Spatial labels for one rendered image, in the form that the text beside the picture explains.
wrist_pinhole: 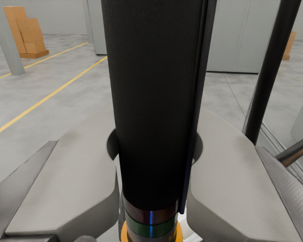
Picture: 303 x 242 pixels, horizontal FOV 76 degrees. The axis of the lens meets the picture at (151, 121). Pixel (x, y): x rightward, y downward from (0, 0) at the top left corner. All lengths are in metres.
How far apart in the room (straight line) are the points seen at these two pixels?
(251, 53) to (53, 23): 11.82
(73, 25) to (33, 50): 5.95
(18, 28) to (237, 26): 6.90
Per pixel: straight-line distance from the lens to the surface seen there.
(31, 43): 8.42
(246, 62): 6.03
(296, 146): 0.31
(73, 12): 13.89
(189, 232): 0.19
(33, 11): 15.27
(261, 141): 1.52
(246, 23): 5.82
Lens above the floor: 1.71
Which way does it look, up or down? 31 degrees down
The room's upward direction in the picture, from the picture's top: straight up
